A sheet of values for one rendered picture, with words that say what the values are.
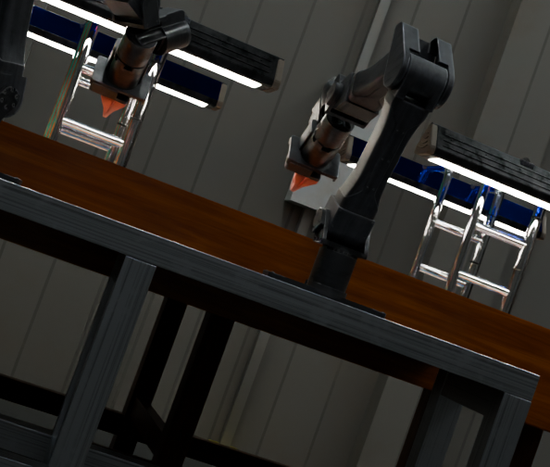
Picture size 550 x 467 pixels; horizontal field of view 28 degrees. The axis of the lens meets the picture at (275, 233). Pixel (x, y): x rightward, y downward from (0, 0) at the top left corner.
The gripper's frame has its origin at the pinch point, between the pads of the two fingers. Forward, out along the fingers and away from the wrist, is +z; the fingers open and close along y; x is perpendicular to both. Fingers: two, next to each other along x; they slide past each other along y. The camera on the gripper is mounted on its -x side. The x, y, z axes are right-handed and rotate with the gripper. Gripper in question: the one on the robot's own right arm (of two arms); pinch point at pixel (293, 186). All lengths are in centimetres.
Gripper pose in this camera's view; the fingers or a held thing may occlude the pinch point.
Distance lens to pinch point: 211.5
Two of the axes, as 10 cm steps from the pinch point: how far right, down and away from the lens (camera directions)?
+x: -1.0, 7.4, -6.7
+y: -9.1, -3.4, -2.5
